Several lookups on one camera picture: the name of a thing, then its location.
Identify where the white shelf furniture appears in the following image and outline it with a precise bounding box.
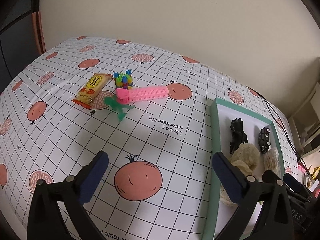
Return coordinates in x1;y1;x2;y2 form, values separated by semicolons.
288;82;319;155

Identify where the teal white storage box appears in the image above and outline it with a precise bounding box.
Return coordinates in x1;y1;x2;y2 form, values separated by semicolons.
202;98;292;239

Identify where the black monster figurine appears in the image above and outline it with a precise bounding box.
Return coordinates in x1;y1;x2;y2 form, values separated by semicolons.
229;118;248;154

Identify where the green translucent plastic figure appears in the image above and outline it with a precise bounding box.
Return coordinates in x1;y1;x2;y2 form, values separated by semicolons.
104;95;134;122

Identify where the fruit pattern grid tablecloth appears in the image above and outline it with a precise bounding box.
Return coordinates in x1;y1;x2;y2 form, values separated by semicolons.
0;36;301;240

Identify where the colourful building block toy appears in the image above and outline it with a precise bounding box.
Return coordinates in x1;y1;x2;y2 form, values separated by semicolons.
113;69;133;89

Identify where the yellow snack cracker packet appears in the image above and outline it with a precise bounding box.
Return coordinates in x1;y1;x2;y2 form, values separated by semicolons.
72;73;113;109

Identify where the black cable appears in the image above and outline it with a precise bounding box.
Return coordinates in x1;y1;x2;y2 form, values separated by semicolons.
246;86;313;178

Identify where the cream knitted scrunchie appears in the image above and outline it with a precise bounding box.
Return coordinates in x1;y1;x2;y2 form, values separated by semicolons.
221;143;261;207

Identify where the pink hair roller clip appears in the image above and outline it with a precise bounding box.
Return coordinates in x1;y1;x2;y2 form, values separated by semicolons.
116;86;169;104

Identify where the black toy car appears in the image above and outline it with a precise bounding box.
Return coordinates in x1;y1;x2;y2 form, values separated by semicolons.
258;127;271;154

